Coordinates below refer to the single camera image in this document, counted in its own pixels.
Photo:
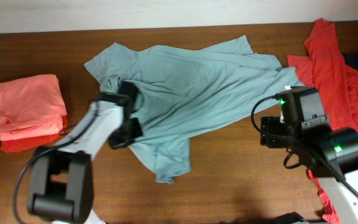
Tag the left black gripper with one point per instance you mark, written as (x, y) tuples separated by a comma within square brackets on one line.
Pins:
[(120, 142)]

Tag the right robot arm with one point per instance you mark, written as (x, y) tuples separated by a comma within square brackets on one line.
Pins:
[(330, 155)]

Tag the red garment pile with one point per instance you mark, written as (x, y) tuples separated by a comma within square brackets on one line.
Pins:
[(325, 69)]

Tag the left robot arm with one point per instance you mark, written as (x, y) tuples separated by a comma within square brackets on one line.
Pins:
[(61, 181)]

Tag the folded red garment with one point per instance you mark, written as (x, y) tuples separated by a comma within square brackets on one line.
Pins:
[(20, 145)]

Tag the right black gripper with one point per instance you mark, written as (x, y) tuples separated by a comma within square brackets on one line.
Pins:
[(270, 124)]

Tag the light blue t-shirt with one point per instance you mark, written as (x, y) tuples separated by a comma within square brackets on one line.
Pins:
[(184, 93)]

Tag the folded salmon pink garment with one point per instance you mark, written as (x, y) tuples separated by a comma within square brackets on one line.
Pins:
[(31, 107)]

